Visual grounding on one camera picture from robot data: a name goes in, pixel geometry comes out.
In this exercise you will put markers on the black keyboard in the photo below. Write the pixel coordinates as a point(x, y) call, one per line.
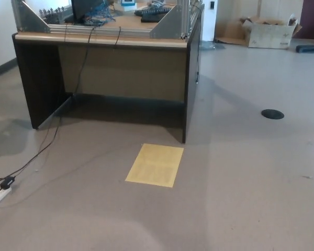
point(151, 10)

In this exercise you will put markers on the black computer monitor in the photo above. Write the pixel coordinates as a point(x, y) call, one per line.
point(79, 9)

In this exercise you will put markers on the black power adapter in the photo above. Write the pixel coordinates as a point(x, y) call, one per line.
point(7, 182)

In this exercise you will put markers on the row of black knobs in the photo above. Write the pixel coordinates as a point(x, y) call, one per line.
point(52, 15)

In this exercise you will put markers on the aluminium profile frame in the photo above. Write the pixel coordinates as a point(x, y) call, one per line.
point(163, 24)

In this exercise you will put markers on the round black floor cover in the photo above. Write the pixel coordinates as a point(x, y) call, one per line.
point(272, 114)

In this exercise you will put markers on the white box blue label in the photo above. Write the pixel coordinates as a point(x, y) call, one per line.
point(128, 4)

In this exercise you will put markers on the white column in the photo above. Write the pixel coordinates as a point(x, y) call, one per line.
point(208, 23)

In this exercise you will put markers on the open white cardboard box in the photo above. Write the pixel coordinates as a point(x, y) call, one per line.
point(270, 35)

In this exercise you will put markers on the maroon door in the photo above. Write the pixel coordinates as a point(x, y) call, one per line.
point(312, 18)

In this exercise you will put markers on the blue flat floor object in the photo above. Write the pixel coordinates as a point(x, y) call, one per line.
point(311, 48)

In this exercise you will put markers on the flat brown cardboard sheet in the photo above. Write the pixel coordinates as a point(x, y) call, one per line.
point(230, 32)

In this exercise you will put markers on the black flat device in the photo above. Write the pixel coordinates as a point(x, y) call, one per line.
point(153, 17)

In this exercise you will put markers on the small wall control panel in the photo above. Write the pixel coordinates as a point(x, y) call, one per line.
point(212, 5)

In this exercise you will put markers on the dark brown desk beige top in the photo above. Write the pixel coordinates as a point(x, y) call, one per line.
point(120, 75)

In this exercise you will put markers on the yellow paper sheet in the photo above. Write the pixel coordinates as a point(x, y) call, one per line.
point(155, 166)

